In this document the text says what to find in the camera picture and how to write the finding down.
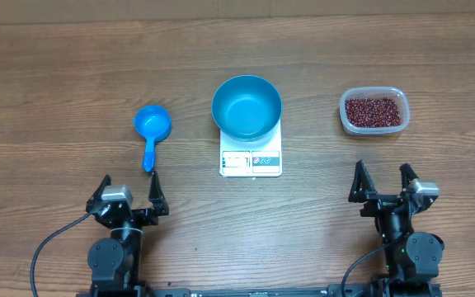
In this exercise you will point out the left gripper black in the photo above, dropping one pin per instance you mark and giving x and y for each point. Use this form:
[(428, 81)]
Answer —
[(148, 218)]

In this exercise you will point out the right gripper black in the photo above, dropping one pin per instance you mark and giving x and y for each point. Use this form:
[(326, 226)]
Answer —
[(378, 203)]

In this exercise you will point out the blue plastic measuring scoop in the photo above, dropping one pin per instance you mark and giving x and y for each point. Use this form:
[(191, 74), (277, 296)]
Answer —
[(154, 124)]

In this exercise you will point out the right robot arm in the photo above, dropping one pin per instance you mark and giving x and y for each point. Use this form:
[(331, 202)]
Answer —
[(411, 258)]

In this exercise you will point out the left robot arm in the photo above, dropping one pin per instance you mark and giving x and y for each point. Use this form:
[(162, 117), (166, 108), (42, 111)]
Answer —
[(115, 261)]

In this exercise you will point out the white digital kitchen scale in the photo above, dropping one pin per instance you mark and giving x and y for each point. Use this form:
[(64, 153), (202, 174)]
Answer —
[(259, 158)]

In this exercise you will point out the teal round bowl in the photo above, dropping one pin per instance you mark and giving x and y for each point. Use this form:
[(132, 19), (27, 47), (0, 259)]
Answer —
[(246, 107)]

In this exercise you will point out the red beans in container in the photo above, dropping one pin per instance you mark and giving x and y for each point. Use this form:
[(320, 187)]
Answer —
[(372, 112)]

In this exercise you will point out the clear plastic food container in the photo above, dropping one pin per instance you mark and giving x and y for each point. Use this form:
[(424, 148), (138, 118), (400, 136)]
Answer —
[(375, 92)]

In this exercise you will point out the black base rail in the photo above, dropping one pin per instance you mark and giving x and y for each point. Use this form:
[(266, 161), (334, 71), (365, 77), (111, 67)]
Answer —
[(258, 292)]

